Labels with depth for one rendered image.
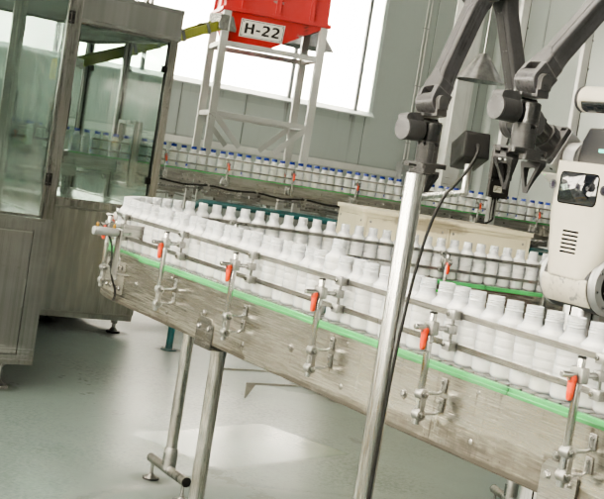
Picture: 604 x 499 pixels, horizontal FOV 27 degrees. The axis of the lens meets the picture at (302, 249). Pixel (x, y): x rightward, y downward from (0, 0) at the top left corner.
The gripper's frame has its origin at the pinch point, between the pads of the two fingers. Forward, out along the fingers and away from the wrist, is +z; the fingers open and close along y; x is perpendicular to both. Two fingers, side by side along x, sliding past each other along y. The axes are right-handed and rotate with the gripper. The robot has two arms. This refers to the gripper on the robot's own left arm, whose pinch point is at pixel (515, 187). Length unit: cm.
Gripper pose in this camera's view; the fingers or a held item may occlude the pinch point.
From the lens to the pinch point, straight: 289.2
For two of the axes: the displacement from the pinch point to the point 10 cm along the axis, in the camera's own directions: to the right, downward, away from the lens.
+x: -5.1, -1.3, 8.5
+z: -1.6, 9.9, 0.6
